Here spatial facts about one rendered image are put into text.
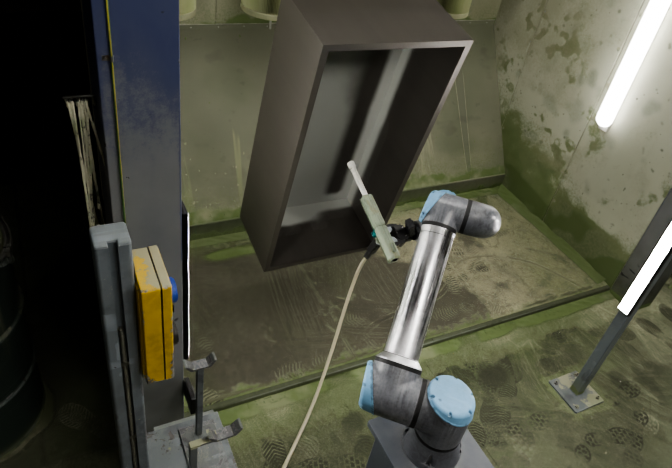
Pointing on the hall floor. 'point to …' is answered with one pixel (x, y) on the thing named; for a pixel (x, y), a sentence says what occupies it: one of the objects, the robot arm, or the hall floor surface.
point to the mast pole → (608, 342)
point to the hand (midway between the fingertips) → (378, 237)
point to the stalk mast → (121, 338)
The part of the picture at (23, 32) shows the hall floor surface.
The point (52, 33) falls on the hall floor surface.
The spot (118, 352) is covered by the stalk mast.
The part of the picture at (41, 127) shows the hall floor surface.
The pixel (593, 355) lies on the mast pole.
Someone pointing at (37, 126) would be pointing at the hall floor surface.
